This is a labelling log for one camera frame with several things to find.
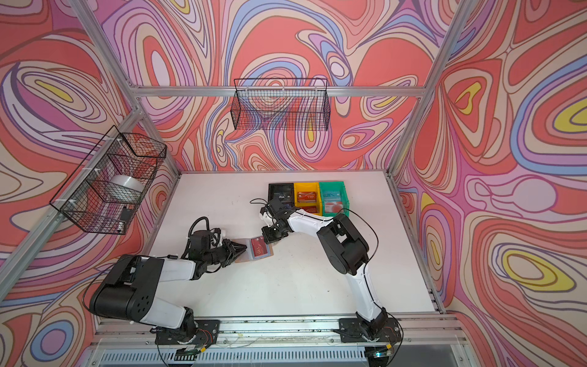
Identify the black plastic storage bin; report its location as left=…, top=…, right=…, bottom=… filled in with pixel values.
left=268, top=183, right=295, bottom=206

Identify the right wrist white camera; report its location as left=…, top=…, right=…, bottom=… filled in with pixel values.
left=260, top=208, right=274, bottom=226

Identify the tan leather card holder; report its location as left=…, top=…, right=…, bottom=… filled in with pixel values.
left=234, top=235, right=274, bottom=263

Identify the back wall wire basket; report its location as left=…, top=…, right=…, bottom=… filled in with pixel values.
left=230, top=77, right=331, bottom=132

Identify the wall wire basket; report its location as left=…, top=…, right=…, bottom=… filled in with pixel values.
left=50, top=126, right=168, bottom=235
left=230, top=77, right=331, bottom=132

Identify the red VIP credit card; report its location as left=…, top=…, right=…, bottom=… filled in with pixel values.
left=251, top=236, right=271, bottom=260

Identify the yellow plastic storage bin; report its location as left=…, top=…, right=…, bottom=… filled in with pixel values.
left=293, top=182, right=323, bottom=216

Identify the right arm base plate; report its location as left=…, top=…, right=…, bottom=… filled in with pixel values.
left=334, top=317, right=402, bottom=345

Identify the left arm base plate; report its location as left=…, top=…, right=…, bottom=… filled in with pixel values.
left=155, top=319, right=221, bottom=347

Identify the green plastic storage bin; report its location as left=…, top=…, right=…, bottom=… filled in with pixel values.
left=319, top=181, right=350, bottom=217

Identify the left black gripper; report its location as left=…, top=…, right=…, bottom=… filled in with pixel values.
left=201, top=239, right=246, bottom=269

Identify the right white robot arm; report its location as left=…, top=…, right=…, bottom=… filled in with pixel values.
left=260, top=199, right=388, bottom=341

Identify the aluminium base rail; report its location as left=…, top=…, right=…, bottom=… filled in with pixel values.
left=78, top=313, right=481, bottom=366

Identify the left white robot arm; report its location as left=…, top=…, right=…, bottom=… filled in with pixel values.
left=89, top=239, right=247, bottom=344

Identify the left wall wire basket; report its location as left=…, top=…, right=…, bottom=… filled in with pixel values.
left=50, top=126, right=168, bottom=235

